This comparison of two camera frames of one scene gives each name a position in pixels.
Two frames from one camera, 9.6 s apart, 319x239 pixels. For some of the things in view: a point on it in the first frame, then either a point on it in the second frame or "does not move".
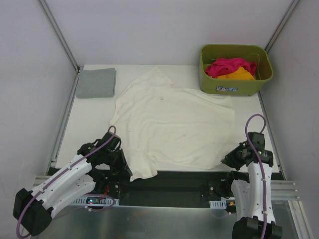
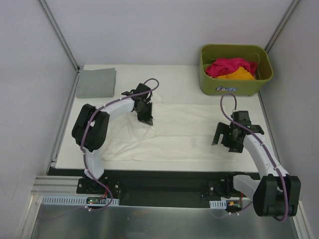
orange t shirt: [240, 73] does not move
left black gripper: [119, 164] -> [144, 109]
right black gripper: [231, 159] -> [225, 136]
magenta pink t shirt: [221, 66] does not move
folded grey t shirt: [96, 83] does not move
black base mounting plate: [172, 189] does not move
